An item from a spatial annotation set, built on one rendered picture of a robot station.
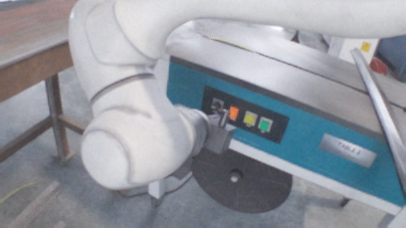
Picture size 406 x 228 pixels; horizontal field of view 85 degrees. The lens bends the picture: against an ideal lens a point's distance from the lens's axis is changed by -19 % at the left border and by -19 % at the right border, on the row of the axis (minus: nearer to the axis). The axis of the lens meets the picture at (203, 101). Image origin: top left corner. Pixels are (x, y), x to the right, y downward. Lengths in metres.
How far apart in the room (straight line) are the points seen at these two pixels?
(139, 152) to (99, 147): 0.05
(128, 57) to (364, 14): 0.27
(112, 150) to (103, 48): 0.13
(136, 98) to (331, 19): 0.24
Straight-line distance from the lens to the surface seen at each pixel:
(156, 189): 1.15
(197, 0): 0.32
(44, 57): 0.69
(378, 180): 0.81
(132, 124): 0.30
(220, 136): 0.49
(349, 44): 2.82
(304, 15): 0.30
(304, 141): 0.74
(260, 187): 1.11
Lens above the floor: 1.02
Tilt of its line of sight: 30 degrees down
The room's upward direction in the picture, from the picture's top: 10 degrees clockwise
